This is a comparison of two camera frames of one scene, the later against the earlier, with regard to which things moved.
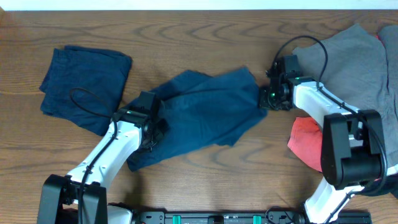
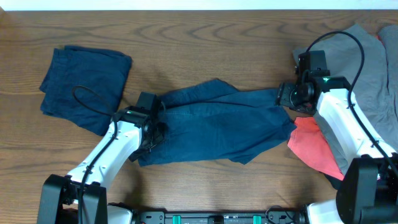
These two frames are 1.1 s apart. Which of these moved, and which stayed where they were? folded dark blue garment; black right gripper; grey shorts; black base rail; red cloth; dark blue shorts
Moved: black right gripper; dark blue shorts
Stayed: red cloth; folded dark blue garment; grey shorts; black base rail
